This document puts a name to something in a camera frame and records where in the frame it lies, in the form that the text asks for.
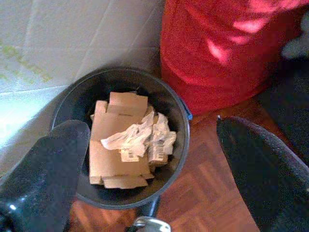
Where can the crumpled white paper wrapper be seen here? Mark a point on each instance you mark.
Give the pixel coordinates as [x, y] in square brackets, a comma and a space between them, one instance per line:
[161, 140]
[130, 137]

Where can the black round waste bin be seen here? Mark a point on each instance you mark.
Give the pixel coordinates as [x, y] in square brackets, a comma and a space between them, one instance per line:
[72, 101]

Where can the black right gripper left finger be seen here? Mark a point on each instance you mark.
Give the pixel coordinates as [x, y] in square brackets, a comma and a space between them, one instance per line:
[41, 181]

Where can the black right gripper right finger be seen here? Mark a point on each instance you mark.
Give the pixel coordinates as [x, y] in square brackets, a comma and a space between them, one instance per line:
[270, 188]

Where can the flattened brown cardboard box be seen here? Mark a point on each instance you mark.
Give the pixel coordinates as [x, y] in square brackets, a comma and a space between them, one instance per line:
[113, 164]

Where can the red cushion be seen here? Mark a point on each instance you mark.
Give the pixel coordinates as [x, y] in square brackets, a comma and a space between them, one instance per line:
[205, 72]

